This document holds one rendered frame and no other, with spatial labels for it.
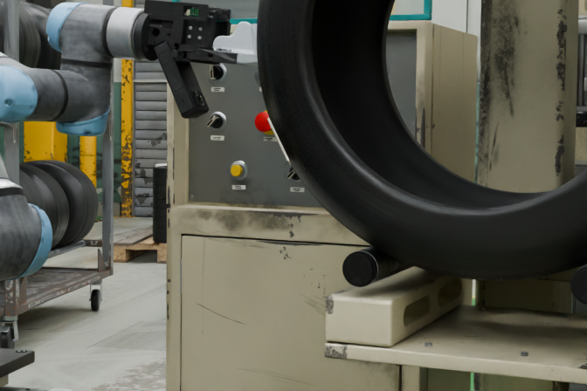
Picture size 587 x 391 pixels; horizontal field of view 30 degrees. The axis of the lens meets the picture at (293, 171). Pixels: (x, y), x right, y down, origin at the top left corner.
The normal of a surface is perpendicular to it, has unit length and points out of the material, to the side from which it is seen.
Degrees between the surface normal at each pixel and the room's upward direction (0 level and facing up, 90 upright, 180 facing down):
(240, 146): 90
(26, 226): 64
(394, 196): 100
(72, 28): 91
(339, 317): 90
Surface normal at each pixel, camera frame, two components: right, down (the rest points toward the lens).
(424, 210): -0.43, 0.22
